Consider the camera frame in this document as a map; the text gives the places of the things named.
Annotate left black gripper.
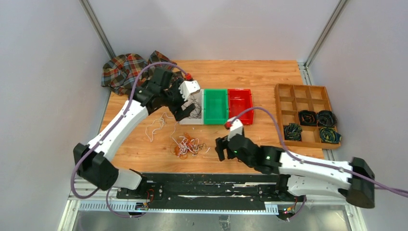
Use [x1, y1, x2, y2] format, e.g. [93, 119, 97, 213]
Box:
[161, 78, 196, 120]

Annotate black cable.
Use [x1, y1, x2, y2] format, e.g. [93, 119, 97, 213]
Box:
[188, 97, 203, 120]

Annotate orange white black cables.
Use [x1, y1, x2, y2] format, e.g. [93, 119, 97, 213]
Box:
[169, 133, 208, 160]

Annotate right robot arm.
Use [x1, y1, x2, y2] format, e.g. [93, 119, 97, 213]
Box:
[215, 134, 375, 209]

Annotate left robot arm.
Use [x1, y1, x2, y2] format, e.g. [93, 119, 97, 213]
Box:
[73, 67, 201, 199]

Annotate white plastic bin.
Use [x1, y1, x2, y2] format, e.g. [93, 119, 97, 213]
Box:
[179, 89, 204, 125]

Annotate green plastic bin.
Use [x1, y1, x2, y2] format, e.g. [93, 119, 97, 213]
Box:
[203, 89, 229, 125]

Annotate red plastic bin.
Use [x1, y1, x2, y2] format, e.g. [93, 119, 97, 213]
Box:
[227, 89, 254, 125]

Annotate plaid cloth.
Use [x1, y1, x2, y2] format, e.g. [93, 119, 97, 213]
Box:
[101, 51, 187, 96]

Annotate wooden compartment tray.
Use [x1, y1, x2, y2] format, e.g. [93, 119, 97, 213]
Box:
[275, 84, 342, 149]

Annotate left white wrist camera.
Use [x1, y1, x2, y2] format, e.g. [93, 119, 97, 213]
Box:
[178, 80, 201, 102]

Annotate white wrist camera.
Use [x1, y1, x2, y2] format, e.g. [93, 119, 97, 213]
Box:
[178, 80, 201, 102]
[225, 119, 243, 141]

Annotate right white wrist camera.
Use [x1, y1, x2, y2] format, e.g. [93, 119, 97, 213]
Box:
[225, 119, 243, 141]

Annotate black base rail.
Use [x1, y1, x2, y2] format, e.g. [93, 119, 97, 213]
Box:
[115, 173, 304, 211]

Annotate dark patterned coiled strap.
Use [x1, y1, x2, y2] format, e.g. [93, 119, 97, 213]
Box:
[283, 123, 303, 141]

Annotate black coiled strap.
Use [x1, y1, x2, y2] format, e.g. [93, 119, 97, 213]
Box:
[298, 110, 318, 127]
[317, 110, 338, 128]

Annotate green patterned coiled strap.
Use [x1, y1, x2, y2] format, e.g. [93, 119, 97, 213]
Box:
[319, 127, 342, 143]

